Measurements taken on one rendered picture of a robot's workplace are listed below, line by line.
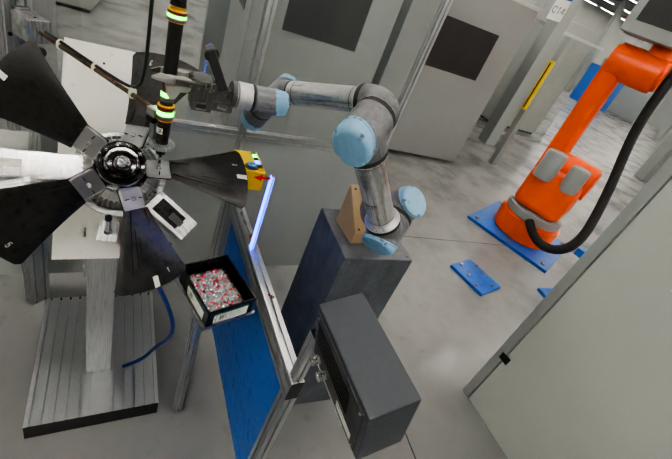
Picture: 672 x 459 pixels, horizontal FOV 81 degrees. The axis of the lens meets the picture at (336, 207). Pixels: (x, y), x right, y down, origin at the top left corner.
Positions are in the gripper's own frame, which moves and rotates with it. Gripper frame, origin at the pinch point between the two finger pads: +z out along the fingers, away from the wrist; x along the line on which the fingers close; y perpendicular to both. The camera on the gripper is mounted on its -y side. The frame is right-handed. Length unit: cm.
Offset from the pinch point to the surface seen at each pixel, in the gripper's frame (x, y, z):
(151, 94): 12.2, 11.5, -0.2
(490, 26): 270, -33, -359
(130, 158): -4.5, 23.4, 4.4
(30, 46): 12.1, 4.7, 27.2
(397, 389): -80, 21, -39
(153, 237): -12.5, 44.4, -2.9
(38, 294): 55, 142, 36
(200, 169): -0.4, 27.4, -14.7
